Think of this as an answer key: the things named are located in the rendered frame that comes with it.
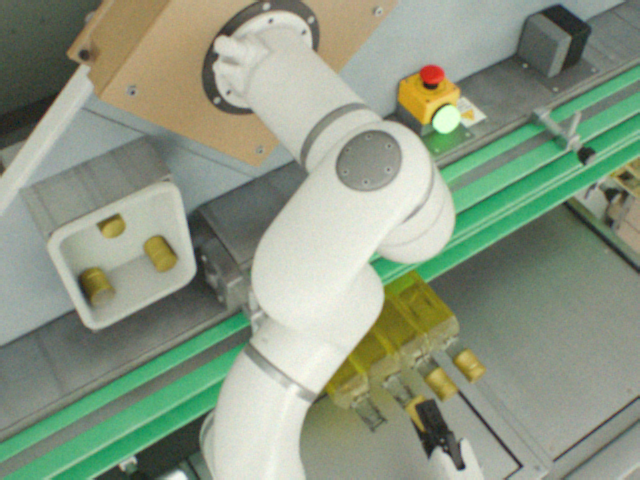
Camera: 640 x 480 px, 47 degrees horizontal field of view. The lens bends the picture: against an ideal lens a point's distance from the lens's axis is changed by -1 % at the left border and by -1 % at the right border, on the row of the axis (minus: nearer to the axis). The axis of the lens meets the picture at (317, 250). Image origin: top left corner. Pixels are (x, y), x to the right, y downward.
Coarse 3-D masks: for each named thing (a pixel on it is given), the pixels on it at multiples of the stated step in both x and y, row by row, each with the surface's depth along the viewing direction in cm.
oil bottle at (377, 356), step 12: (372, 336) 113; (384, 336) 113; (360, 348) 112; (372, 348) 112; (384, 348) 112; (360, 360) 111; (372, 360) 111; (384, 360) 111; (396, 360) 111; (372, 372) 110; (384, 372) 110; (396, 372) 111; (372, 384) 112; (384, 384) 111
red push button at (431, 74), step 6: (426, 66) 116; (432, 66) 115; (438, 66) 116; (420, 72) 115; (426, 72) 115; (432, 72) 115; (438, 72) 115; (444, 72) 115; (426, 78) 114; (432, 78) 114; (438, 78) 114; (432, 84) 116
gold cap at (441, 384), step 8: (440, 368) 112; (432, 376) 111; (440, 376) 111; (448, 376) 111; (432, 384) 111; (440, 384) 110; (448, 384) 110; (440, 392) 110; (448, 392) 109; (456, 392) 111; (440, 400) 110; (448, 400) 112
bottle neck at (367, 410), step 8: (360, 400) 109; (368, 400) 109; (360, 408) 108; (368, 408) 108; (376, 408) 108; (360, 416) 109; (368, 416) 108; (376, 416) 107; (384, 416) 108; (368, 424) 108; (376, 424) 107; (384, 424) 109
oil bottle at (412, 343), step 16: (384, 288) 118; (384, 304) 116; (400, 304) 117; (384, 320) 115; (400, 320) 115; (416, 320) 115; (400, 336) 113; (416, 336) 113; (400, 352) 112; (416, 352) 112
